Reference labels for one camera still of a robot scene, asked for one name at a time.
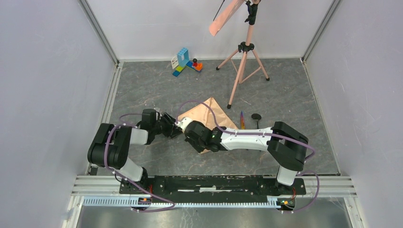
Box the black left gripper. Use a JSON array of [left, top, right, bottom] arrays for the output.
[[152, 112, 183, 139]]

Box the peach cloth napkin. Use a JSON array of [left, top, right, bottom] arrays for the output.
[[177, 97, 237, 151]]

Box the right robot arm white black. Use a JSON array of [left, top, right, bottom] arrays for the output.
[[177, 117, 308, 194]]

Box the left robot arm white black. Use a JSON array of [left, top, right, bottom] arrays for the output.
[[87, 109, 182, 194]]

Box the iridescent rainbow knife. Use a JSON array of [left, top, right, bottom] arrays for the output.
[[240, 111, 245, 130]]

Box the black utensil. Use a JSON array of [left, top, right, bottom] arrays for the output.
[[251, 113, 261, 129]]

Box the colourful toy brick structure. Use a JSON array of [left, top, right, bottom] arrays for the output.
[[171, 47, 203, 76]]

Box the pink tripod stand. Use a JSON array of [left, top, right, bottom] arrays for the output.
[[216, 0, 270, 109]]

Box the pink panel on tripod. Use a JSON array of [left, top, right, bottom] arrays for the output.
[[209, 0, 244, 36]]

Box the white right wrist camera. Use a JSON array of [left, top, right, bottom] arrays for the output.
[[175, 117, 193, 131]]

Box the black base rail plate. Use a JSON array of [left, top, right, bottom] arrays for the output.
[[119, 175, 307, 204]]

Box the aluminium frame rail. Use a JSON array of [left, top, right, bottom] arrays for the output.
[[62, 174, 364, 228]]

